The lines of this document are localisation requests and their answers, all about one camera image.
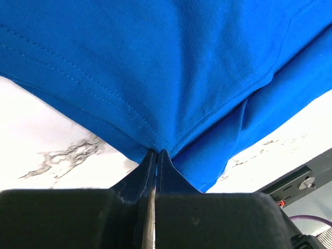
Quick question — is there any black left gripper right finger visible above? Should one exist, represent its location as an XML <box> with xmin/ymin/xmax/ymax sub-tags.
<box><xmin>155</xmin><ymin>150</ymin><xmax>292</xmax><ymax>248</ymax></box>

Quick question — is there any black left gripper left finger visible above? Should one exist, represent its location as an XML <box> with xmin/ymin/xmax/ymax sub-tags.
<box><xmin>1</xmin><ymin>151</ymin><xmax>156</xmax><ymax>248</ymax></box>

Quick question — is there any blue t shirt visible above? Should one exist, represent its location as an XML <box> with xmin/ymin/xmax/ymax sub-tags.
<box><xmin>1</xmin><ymin>1</ymin><xmax>331</xmax><ymax>192</ymax></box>

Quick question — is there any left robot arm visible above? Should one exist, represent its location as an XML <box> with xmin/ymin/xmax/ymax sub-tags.
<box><xmin>1</xmin><ymin>150</ymin><xmax>324</xmax><ymax>248</ymax></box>

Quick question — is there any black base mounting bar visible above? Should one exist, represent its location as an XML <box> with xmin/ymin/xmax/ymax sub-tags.
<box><xmin>258</xmin><ymin>149</ymin><xmax>331</xmax><ymax>208</ymax></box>

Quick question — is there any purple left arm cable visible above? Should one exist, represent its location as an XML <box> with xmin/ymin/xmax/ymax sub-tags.
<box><xmin>288</xmin><ymin>214</ymin><xmax>332</xmax><ymax>226</ymax></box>

